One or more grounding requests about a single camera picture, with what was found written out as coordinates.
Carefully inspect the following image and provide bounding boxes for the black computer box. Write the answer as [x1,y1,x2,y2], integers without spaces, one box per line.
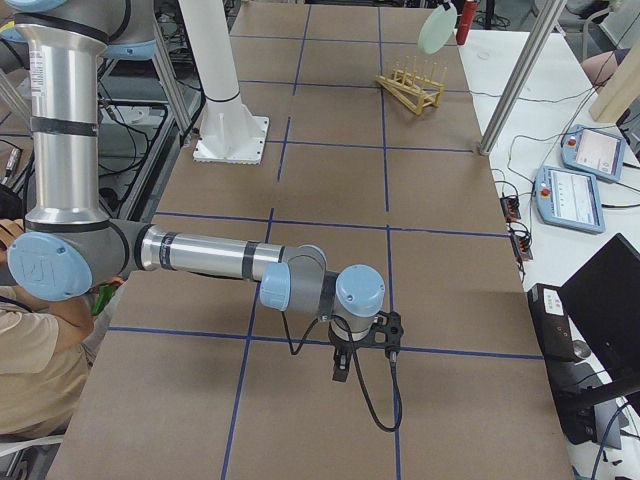
[527,284,639,449]

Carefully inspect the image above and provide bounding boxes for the near teach pendant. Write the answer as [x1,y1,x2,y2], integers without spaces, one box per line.
[534,166,606,234]

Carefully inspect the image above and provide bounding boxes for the orange black connector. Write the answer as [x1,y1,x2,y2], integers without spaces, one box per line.
[499,195,521,222]
[509,229,533,262]

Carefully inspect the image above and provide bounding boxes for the red bottle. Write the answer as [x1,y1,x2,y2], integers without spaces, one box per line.
[456,0,478,46]

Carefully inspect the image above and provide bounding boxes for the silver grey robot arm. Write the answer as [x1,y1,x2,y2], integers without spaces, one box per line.
[8,1,401,381]

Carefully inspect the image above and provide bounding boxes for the near orange black connector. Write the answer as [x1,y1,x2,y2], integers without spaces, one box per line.
[509,229,533,262]

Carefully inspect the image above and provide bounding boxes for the aluminium frame post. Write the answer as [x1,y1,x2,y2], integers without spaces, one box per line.
[479,0,566,156]

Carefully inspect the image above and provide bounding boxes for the wooden beam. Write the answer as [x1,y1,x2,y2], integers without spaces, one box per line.
[589,43,640,123]

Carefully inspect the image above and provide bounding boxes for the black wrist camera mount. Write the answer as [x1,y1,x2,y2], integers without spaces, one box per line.
[355,311,404,363]

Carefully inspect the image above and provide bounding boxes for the far teach pendant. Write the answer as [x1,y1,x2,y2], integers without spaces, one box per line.
[561,124,625,183]

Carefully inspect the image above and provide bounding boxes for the wooden dish rack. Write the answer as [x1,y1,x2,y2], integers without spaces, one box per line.
[375,56,448,116]

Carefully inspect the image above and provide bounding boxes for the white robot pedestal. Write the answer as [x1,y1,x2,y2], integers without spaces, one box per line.
[179,0,269,165]

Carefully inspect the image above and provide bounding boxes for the black monitor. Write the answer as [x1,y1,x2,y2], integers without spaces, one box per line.
[559,233,639,379]

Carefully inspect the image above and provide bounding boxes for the far orange black connector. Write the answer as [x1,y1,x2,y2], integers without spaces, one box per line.
[499,195,521,222]

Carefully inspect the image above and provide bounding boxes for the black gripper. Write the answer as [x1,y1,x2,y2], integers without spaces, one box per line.
[328,327,354,383]

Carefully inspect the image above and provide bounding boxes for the person in beige shirt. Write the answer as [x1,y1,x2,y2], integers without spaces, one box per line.
[1,188,124,439]

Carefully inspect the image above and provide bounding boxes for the teach pendant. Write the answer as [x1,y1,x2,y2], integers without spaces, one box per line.
[534,166,606,234]
[561,124,625,183]

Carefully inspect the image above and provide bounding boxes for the pale green plate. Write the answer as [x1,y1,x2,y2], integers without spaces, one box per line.
[417,3,457,55]

